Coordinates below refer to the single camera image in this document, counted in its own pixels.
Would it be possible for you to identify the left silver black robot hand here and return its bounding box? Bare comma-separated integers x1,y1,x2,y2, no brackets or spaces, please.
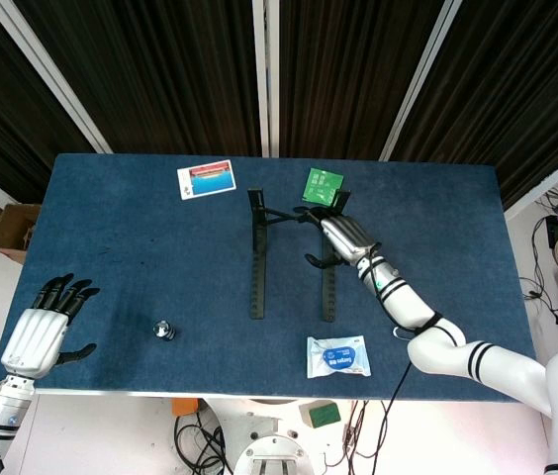
0,272,101,381

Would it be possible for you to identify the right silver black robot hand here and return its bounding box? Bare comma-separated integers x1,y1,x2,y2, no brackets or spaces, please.
292,206,382,271

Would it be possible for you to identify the black folding laptop stand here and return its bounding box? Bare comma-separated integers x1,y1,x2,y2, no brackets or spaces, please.
246,187,352,323

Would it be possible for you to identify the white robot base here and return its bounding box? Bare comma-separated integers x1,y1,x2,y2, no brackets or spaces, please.
209,399,344,475

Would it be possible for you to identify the green printed packet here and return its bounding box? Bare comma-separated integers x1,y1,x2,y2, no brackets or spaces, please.
301,167,347,207

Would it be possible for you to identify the brown cardboard box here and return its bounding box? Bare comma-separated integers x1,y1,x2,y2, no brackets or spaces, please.
0,202,42,264

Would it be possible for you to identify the white blue wet wipes pack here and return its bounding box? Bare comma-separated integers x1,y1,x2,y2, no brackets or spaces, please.
306,334,373,380

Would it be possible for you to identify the blue table cloth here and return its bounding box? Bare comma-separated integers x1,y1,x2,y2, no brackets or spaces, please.
0,152,537,402

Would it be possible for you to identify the blue red picture card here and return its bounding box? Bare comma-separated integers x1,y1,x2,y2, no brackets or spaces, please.
176,158,237,201

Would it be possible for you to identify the dark pleated curtain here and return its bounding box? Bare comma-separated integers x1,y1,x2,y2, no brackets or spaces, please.
0,0,97,205
390,0,558,209
14,0,263,158
277,0,446,160

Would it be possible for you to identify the orange block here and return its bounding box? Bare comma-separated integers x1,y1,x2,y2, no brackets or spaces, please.
171,398,200,417

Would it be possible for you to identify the green topped small box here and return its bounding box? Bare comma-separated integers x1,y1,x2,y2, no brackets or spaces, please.
299,401,342,429

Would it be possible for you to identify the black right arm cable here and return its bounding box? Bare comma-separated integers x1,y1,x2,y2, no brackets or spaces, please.
357,246,458,431

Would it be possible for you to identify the white frame post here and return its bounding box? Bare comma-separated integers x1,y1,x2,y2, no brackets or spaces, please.
251,0,281,158
504,152,558,220
380,0,463,162
0,0,113,154

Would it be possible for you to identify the black floor cable bundle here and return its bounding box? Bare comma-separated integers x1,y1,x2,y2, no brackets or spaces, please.
520,192,558,328
173,413,233,475

